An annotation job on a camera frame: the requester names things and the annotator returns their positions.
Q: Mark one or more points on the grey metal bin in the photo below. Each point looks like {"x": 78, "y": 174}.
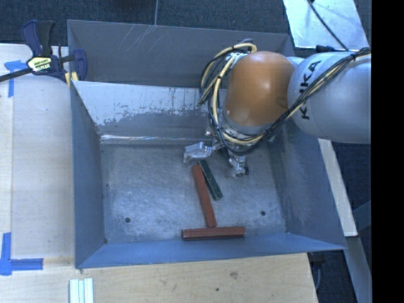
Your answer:
{"x": 151, "y": 188}

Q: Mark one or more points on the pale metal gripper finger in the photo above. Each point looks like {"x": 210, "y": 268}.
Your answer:
{"x": 193, "y": 157}
{"x": 200, "y": 147}

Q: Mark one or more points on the red-brown flat block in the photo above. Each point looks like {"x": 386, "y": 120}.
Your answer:
{"x": 204, "y": 195}
{"x": 213, "y": 233}

